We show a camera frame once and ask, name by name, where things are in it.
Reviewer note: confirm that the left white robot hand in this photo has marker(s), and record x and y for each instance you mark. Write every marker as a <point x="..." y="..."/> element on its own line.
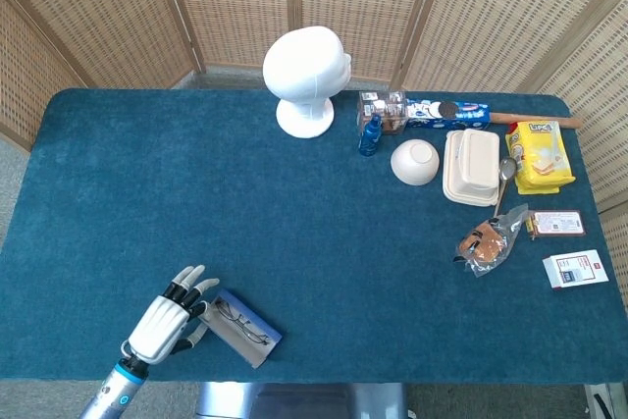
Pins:
<point x="159" y="328"/>

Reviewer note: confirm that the dark wire-frame eyeglasses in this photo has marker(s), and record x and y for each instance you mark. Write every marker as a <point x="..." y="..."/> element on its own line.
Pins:
<point x="243" y="323"/>

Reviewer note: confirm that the blue cardboard glasses case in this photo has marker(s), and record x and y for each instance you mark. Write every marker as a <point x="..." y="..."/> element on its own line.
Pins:
<point x="252" y="355"/>

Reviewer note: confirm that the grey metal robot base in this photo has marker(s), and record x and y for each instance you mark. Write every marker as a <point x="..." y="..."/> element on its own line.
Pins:
<point x="294" y="402"/>

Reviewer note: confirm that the blue table cloth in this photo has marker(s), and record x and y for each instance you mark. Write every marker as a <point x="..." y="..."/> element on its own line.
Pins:
<point x="319" y="242"/>

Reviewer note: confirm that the blue spray bottle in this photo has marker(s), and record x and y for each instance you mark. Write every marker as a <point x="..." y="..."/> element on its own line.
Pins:
<point x="369" y="141"/>

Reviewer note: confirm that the white foam mannequin head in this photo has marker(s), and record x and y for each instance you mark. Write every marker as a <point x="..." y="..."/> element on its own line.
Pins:
<point x="304" y="70"/>

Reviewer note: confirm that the white upturned bowl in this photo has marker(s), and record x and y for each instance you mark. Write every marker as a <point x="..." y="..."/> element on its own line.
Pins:
<point x="414" y="161"/>

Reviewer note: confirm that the clear plastic cookie box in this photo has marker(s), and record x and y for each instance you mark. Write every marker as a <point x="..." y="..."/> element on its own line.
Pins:
<point x="387" y="110"/>

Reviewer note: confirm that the woven wicker folding screen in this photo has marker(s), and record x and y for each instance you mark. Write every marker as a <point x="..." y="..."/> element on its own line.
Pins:
<point x="98" y="12"/>

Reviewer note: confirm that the bread in clear bag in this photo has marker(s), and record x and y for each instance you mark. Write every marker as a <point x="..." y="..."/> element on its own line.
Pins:
<point x="486" y="245"/>

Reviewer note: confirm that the cream lidded food container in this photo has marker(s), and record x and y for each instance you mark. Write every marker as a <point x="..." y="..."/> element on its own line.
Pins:
<point x="473" y="164"/>

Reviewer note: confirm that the blue Oreo cookie box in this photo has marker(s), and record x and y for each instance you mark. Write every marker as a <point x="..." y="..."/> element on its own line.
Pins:
<point x="466" y="117"/>

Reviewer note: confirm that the metal spoon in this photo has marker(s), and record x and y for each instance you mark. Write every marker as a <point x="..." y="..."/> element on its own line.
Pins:
<point x="508" y="170"/>

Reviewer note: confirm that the wooden rolling pin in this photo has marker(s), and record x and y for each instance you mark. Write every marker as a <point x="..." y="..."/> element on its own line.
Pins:
<point x="500" y="118"/>

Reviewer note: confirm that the brown labelled snack packet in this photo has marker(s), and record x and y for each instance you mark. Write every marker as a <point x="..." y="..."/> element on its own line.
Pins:
<point x="559" y="223"/>

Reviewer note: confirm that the yellow snack bag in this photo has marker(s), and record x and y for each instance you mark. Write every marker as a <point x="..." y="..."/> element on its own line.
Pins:
<point x="539" y="159"/>

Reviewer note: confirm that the small white red box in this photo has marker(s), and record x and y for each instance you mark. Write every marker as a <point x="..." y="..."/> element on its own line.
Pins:
<point x="574" y="269"/>

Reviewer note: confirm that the white metal frame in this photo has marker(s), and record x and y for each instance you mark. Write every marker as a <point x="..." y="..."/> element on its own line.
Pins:
<point x="613" y="402"/>

